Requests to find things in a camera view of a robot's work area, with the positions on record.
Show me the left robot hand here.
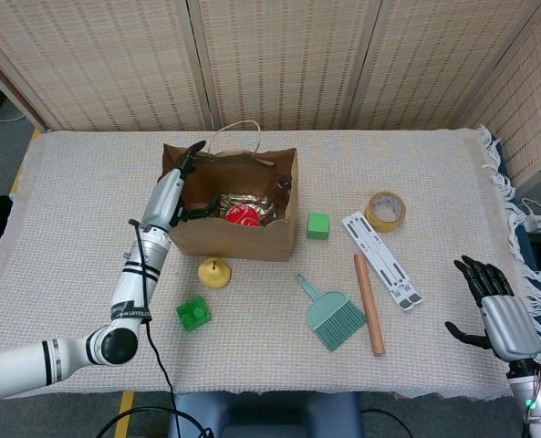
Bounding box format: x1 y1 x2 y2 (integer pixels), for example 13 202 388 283
140 140 221 229

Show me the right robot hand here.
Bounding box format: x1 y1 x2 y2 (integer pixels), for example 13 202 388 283
443 255 541 362

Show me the red round object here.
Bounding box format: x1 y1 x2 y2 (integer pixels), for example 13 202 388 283
225 203 261 227

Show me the yellow pear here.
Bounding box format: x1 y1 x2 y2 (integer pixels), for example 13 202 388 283
197 256 232 290

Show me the gold foil snack bag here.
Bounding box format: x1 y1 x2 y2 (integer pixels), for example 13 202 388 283
214 191 278 225

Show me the green toy brick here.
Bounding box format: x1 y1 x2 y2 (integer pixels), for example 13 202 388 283
175 295 213 331

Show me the brown paper bag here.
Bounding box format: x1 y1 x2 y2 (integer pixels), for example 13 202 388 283
161 120 298 263

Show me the teal hand brush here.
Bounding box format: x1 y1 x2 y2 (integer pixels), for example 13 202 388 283
295 273 367 351

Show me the beige woven tablecloth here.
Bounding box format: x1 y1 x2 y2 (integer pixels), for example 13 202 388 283
0 123 541 401

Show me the wooden rolling pin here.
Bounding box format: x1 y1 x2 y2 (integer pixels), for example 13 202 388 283
353 253 386 357

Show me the white folding laptop stand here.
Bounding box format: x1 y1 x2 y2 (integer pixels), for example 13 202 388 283
341 210 423 313

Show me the green cube block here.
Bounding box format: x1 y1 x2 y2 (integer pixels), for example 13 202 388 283
306 212 331 241

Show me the yellow packing tape roll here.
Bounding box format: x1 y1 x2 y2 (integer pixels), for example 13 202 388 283
364 191 408 234

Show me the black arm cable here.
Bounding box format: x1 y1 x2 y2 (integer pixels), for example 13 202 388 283
97 218 219 438

